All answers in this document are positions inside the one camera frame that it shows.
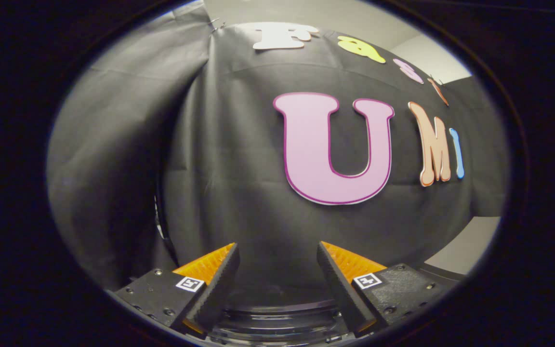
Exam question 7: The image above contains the grey and cream cabinet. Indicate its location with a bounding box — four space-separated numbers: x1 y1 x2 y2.
422 216 502 282

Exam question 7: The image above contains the black backdrop cloth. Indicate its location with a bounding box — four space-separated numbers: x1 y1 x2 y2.
46 2 509 299

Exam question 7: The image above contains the grey washing machine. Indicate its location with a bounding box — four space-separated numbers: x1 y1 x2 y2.
208 285 355 346

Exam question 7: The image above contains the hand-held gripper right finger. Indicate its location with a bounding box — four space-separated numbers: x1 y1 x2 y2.
317 241 448 338

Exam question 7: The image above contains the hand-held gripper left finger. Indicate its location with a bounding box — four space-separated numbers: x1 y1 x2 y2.
113 242 241 337

